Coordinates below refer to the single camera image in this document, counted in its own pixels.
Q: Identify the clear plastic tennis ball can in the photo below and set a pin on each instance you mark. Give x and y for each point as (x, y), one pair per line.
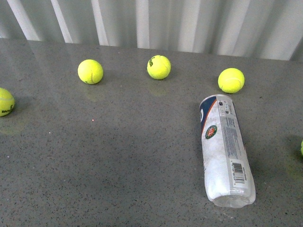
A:
(227, 174)

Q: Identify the yellow Wilson tennis ball middle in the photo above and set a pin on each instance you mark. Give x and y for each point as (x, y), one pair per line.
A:
(158, 67)

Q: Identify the yellow tennis ball near can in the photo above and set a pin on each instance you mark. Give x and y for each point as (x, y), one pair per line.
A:
(231, 80)

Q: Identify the yellow tennis ball far left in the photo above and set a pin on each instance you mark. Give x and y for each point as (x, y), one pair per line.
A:
(7, 102)

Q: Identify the white pleated curtain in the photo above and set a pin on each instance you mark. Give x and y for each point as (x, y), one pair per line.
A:
(268, 29)

